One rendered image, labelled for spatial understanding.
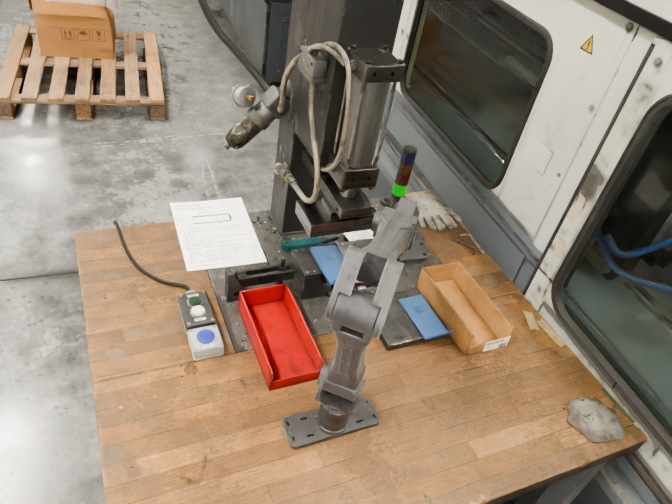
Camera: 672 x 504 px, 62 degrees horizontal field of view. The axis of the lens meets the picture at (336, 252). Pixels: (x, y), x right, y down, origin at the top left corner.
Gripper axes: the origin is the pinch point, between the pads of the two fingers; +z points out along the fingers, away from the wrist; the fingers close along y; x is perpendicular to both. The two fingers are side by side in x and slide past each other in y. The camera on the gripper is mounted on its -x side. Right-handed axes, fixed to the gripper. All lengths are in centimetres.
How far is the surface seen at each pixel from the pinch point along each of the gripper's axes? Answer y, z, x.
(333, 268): 5.0, 9.9, 0.4
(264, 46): 241, 206, -83
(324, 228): 11.1, -1.6, 6.1
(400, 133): 75, 57, -67
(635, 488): -61, -2, -60
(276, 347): -11.9, 12.3, 17.9
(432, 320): -12.1, 6.2, -21.5
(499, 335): -19.1, 1.6, -36.8
